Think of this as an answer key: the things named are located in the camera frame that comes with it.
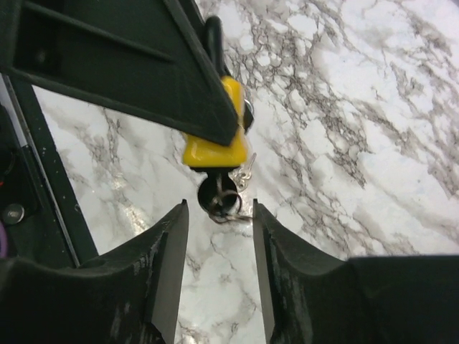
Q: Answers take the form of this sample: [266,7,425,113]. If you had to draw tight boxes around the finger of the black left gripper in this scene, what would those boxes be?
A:
[1,1,237,145]

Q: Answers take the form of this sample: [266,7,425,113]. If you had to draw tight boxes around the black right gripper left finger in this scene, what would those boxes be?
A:
[1,201,189,343]

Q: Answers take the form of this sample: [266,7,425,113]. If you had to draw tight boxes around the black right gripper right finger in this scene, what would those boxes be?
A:
[253,203,458,343]

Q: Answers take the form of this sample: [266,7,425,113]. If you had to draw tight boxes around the yellow black padlock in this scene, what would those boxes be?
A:
[181,16,256,170]

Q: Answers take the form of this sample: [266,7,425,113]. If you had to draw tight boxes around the black capped keys of yellow padlock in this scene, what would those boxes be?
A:
[195,153,257,224]

